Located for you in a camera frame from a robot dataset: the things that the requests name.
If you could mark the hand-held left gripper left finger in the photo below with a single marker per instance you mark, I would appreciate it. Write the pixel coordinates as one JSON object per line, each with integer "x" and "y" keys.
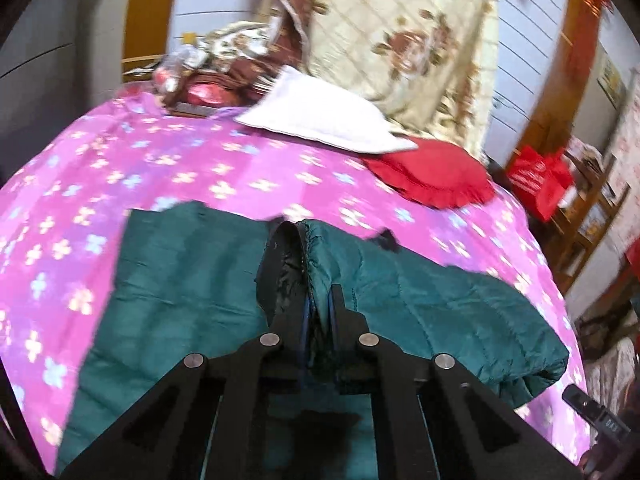
{"x": 235, "y": 375}

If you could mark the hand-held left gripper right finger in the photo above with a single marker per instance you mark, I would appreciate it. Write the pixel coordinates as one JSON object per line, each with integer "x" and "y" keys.
{"x": 400, "y": 385}

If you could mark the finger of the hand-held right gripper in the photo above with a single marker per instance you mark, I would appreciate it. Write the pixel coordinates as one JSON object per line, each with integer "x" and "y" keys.
{"x": 577, "y": 399}

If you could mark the green puffer jacket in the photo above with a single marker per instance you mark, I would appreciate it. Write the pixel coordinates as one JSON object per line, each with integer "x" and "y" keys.
{"x": 190, "y": 280}

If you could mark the grey patterned cloth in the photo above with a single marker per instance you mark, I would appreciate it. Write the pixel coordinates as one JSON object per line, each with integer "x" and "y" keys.
{"x": 612, "y": 360}

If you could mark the wooden shelf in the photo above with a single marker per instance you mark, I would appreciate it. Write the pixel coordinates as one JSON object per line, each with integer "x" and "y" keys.
{"x": 590, "y": 210}

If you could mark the red ruffled cushion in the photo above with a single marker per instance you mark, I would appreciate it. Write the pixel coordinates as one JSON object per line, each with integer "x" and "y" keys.
{"x": 435, "y": 172}

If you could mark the red shopping bag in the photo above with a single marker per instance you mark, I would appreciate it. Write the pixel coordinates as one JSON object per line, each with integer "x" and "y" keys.
{"x": 537, "y": 182}

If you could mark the pink floral bedsheet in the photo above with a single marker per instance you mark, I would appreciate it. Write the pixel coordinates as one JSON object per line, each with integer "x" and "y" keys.
{"x": 150, "y": 170}

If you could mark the white pillow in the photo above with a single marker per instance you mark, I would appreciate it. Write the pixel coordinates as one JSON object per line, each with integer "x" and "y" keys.
{"x": 320, "y": 110}

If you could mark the red shiny bag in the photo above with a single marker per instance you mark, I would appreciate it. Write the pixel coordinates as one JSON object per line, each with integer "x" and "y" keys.
{"x": 207, "y": 94}

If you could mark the brown floral blanket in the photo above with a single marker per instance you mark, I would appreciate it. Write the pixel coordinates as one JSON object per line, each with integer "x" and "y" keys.
{"x": 240, "y": 55}

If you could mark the beige floral quilt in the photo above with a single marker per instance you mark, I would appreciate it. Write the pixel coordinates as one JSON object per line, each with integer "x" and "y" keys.
{"x": 400, "y": 25}

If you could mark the grey wardrobe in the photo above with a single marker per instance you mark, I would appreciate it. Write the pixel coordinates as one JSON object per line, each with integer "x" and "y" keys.
{"x": 45, "y": 60}

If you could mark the framed wall picture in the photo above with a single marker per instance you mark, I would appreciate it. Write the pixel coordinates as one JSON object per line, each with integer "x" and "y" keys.
{"x": 611, "y": 80}

